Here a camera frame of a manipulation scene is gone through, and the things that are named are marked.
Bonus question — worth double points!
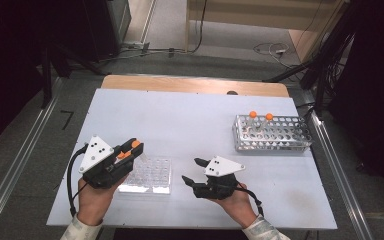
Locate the hand-held gripper black cable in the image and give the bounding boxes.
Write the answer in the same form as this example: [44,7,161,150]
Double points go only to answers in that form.
[235,185,265,218]
[66,144,90,218]

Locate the left hand-held gripper black cable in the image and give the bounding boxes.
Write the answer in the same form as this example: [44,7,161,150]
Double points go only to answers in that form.
[66,144,90,218]

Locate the white floor cable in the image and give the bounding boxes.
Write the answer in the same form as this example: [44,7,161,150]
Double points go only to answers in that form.
[253,41,302,70]

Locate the grey floor cables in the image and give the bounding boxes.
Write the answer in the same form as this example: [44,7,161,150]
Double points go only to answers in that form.
[96,40,188,65]

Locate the right hand-held gripper black cable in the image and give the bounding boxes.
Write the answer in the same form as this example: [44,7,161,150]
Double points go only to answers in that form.
[235,185,265,218]

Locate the clear plastic well plate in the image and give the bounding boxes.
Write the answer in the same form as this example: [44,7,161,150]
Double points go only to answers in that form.
[117,155,173,195]

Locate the aluminium floor rail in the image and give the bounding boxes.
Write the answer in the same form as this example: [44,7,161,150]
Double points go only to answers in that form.
[0,77,65,240]
[302,91,376,240]

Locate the person's right hand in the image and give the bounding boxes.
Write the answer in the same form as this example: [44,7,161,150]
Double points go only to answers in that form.
[212,182,258,230]

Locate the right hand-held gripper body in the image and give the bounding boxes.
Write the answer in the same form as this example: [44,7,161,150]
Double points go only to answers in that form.
[192,155,247,201]

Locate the dark grey cabinet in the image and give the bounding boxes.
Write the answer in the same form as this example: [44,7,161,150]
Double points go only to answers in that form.
[79,0,133,63]

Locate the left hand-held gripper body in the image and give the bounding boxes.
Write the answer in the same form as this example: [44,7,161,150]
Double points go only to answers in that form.
[78,134,135,190]

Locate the metal tube rack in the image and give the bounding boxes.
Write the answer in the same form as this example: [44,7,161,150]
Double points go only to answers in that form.
[232,114,313,153]

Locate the light wooden furniture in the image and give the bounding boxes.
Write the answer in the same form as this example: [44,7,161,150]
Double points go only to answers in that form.
[184,0,348,64]

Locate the hanging black cable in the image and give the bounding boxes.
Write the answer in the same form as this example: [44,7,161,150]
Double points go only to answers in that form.
[189,0,210,54]

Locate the person's left hand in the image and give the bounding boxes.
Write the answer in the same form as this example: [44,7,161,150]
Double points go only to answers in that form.
[76,175,128,227]

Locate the black metal stand with cables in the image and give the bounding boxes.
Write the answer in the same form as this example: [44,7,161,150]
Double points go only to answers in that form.
[262,0,359,118]

